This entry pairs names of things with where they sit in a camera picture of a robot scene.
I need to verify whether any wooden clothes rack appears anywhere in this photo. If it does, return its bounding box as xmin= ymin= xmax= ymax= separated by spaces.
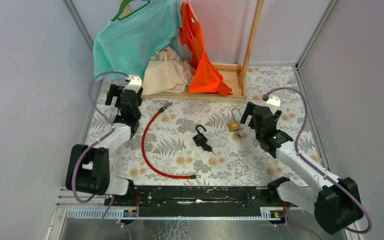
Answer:
xmin=119 ymin=0 xmax=265 ymax=104

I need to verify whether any floral table mat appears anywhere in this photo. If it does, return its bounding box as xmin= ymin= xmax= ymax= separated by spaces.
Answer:
xmin=74 ymin=66 xmax=327 ymax=188

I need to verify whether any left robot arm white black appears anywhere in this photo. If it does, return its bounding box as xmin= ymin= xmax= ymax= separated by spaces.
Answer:
xmin=65 ymin=82 xmax=143 ymax=206

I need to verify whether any aluminium frame rail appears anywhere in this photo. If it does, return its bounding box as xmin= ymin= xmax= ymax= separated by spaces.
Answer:
xmin=56 ymin=187 xmax=354 ymax=221

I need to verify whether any black headed key bunch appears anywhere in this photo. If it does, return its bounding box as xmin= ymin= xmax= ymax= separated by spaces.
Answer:
xmin=202 ymin=144 xmax=217 ymax=157

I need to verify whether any black padlock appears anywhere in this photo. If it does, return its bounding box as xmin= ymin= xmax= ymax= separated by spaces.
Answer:
xmin=192 ymin=124 xmax=208 ymax=148

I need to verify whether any beige cloth bag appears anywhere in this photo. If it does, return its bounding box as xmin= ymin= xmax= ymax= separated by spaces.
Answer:
xmin=142 ymin=46 xmax=196 ymax=96

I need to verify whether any teal t-shirt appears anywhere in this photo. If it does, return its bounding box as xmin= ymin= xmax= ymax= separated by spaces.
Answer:
xmin=92 ymin=0 xmax=182 ymax=78

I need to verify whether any orange garment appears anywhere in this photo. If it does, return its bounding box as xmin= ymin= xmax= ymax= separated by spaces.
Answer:
xmin=179 ymin=2 xmax=233 ymax=96

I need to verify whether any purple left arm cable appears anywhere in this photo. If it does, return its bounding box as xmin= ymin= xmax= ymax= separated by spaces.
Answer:
xmin=71 ymin=71 xmax=130 ymax=240

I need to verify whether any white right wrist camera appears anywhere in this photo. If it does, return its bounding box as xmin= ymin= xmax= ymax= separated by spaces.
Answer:
xmin=262 ymin=94 xmax=281 ymax=108

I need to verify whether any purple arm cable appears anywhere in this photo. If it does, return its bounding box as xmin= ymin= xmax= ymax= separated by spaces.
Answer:
xmin=71 ymin=71 xmax=130 ymax=240
xmin=263 ymin=87 xmax=373 ymax=240

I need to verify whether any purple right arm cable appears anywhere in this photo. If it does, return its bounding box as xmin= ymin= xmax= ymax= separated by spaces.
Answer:
xmin=263 ymin=87 xmax=373 ymax=240

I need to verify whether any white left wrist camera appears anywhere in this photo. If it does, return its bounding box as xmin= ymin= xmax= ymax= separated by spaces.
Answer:
xmin=123 ymin=74 xmax=143 ymax=93

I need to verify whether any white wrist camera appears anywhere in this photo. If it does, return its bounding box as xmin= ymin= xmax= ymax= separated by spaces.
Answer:
xmin=123 ymin=74 xmax=143 ymax=93
xmin=262 ymin=94 xmax=281 ymax=108

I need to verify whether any red cable lock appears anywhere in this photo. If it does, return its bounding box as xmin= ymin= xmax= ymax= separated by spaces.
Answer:
xmin=141 ymin=101 xmax=202 ymax=180

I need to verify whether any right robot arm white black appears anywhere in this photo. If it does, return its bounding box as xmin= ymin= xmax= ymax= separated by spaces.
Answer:
xmin=240 ymin=102 xmax=364 ymax=235

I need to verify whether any green clothes hanger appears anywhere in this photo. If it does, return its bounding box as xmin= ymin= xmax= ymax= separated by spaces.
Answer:
xmin=110 ymin=0 xmax=151 ymax=22

